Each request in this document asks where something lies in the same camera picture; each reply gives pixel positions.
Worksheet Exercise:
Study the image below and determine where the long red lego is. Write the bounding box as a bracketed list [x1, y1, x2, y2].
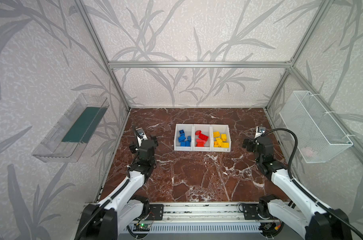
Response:
[196, 139, 206, 144]

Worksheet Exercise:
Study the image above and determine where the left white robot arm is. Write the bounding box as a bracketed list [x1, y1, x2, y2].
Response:
[74, 136, 159, 240]

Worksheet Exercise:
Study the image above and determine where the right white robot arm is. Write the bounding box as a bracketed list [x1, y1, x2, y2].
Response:
[242, 127, 363, 240]

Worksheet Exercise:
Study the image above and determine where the right white bin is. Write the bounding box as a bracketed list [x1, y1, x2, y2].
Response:
[209, 125, 231, 153]

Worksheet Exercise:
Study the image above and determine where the white bin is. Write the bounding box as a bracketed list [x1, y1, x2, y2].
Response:
[174, 124, 194, 152]
[209, 125, 231, 153]
[192, 124, 213, 152]

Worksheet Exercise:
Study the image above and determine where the pink object in basket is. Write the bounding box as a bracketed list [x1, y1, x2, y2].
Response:
[301, 147, 317, 158]

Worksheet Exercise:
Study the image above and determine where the left white bin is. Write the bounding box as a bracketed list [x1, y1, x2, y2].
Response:
[174, 124, 194, 152]

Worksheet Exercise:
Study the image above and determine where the middle white bin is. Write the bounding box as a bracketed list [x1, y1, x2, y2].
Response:
[192, 124, 213, 152]

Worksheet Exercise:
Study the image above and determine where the green circuit board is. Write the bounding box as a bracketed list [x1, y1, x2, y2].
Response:
[132, 223, 152, 233]

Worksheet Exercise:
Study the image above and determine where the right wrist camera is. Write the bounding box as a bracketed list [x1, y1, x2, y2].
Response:
[255, 126, 266, 138]

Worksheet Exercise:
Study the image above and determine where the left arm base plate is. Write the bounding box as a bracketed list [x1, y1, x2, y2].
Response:
[139, 204, 164, 221]

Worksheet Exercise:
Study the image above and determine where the white wire mesh basket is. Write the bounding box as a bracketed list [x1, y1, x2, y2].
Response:
[279, 91, 353, 164]

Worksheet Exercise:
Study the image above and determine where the aluminium front rail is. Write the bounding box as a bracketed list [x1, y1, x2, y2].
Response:
[76, 201, 330, 224]

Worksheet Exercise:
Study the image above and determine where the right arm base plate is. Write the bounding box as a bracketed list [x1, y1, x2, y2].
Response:
[238, 203, 261, 221]

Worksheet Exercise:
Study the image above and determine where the right circuit board with wires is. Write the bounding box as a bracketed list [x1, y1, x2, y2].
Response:
[259, 223, 284, 239]

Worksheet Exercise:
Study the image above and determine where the clear plastic wall shelf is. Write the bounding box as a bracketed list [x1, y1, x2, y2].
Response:
[32, 94, 110, 163]

